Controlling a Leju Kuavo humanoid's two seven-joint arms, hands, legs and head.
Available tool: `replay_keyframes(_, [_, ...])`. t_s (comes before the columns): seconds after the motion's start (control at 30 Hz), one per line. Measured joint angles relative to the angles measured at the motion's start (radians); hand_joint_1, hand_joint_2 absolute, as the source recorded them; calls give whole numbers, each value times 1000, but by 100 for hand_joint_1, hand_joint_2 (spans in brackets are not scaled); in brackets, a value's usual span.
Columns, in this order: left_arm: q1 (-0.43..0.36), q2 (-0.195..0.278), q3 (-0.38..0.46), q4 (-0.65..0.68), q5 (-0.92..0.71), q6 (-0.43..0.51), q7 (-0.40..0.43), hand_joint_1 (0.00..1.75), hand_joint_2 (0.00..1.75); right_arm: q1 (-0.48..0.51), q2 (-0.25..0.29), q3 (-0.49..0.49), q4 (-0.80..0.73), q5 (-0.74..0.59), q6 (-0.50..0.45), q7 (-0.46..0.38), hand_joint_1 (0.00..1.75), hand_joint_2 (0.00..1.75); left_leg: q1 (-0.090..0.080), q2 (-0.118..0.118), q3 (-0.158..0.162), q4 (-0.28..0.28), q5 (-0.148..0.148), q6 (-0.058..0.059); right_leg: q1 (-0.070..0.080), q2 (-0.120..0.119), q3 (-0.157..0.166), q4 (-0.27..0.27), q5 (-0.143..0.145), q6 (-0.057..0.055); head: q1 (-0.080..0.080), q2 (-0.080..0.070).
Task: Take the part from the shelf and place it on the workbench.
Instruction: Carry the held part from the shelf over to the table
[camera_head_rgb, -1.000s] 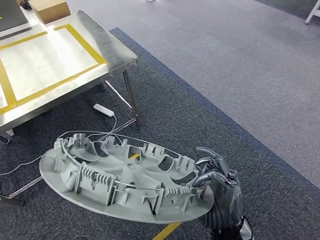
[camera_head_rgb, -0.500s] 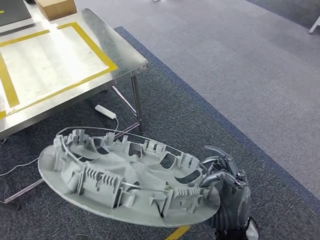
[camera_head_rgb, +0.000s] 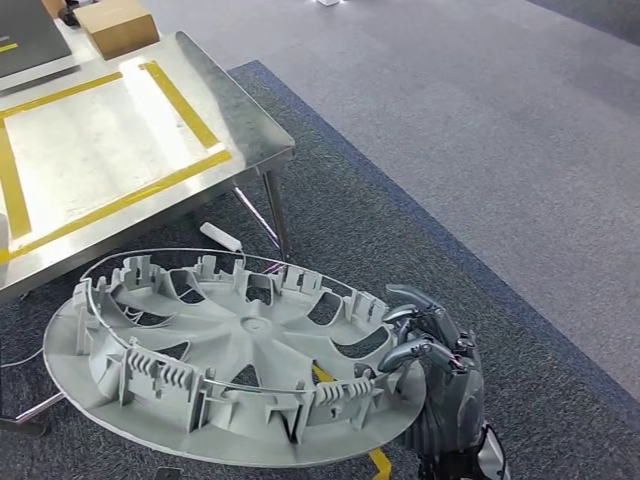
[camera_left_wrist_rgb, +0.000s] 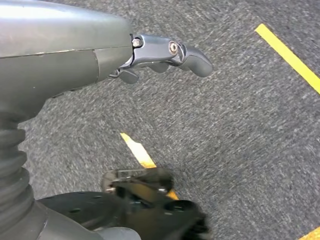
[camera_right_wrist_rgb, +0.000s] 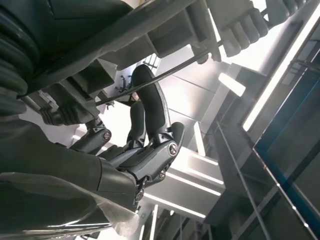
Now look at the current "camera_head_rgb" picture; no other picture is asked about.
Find steel workbench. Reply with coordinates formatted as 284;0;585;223
0;29;296;439

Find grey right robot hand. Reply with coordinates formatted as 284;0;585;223
377;283;486;458

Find dark grey board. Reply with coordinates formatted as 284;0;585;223
0;0;73;79

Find small black device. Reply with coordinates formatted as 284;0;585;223
56;0;84;29

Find white power strip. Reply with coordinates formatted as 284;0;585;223
199;221;245;254

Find grey plastic wheel hubcap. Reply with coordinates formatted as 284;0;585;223
42;248;427;470

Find brown cardboard box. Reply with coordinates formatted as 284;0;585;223
73;0;162;62

